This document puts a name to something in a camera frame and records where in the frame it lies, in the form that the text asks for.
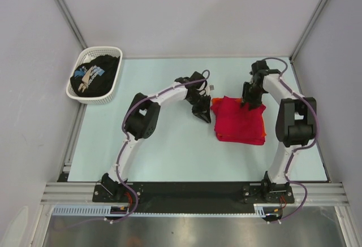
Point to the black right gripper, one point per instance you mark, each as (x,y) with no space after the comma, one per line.
(254,102)

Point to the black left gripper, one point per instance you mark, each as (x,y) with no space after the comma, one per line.
(203,112)

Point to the orange t shirt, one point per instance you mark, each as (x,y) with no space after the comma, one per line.
(217,100)

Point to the red polo shirt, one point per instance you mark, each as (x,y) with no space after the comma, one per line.
(240,119)

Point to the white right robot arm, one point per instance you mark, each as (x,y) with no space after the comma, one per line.
(296,129)

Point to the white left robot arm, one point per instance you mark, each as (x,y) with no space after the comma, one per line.
(140,122)

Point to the black printed t shirt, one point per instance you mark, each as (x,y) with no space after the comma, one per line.
(95,78)

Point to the white plastic laundry basket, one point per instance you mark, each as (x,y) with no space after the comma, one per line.
(86,56)

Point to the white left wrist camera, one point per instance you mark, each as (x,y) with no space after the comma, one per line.
(205,89)

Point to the aluminium frame rail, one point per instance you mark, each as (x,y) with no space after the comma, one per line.
(314,194)

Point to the grey slotted cable duct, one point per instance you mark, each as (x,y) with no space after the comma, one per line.
(86,210)

